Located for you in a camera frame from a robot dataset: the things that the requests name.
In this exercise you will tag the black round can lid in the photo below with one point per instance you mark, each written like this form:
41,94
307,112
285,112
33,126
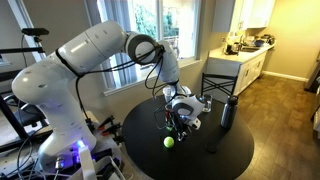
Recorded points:
211,147

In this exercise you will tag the grey curtain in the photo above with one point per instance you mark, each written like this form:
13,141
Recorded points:
116,10

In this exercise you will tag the black metal chair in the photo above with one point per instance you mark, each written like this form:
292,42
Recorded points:
218,83

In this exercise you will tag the white wall cabinets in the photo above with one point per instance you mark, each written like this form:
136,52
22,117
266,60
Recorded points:
245,13

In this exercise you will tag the black camera stand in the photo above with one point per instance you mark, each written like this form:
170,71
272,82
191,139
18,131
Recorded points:
20,50

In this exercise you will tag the clear drinking glass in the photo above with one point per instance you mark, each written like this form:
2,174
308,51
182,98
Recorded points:
167,94
207,102

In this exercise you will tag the robot base platform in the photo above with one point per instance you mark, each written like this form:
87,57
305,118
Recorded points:
73,156

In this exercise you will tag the window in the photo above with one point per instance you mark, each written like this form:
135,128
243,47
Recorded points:
156,26

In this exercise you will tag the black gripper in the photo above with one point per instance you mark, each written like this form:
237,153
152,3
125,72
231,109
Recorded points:
180,123

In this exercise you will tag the grey metal water bottle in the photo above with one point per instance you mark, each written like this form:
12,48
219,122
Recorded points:
229,113

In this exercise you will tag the green tennis ball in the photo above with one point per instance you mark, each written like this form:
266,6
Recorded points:
168,142

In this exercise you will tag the white slotted box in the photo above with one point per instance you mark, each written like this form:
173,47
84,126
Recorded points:
110,168

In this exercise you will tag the black metal frame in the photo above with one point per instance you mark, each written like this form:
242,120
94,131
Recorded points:
10,116

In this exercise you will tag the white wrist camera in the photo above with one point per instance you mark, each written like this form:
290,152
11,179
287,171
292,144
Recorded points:
196,123

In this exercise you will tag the white kitchen counter cabinet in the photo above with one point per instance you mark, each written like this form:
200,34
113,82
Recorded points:
248,66

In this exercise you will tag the dark office chair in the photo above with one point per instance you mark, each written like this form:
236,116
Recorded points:
28,113

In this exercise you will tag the black stereo camera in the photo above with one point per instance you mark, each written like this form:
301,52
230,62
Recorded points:
35,31

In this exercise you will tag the black kitchen appliance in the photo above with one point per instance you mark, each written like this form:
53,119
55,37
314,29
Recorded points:
230,49

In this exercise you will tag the blue bowl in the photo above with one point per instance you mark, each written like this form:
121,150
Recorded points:
259,42

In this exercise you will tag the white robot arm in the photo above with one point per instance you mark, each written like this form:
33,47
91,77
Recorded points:
50,83

